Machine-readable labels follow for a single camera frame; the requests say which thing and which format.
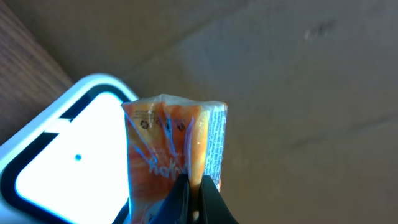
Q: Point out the small orange snack packet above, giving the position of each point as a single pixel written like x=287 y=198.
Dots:
x=168 y=136

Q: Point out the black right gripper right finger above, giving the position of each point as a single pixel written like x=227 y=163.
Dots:
x=212 y=208

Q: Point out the white barcode scanner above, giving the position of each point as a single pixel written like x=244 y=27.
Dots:
x=69 y=164

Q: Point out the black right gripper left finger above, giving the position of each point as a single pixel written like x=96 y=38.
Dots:
x=174 y=209

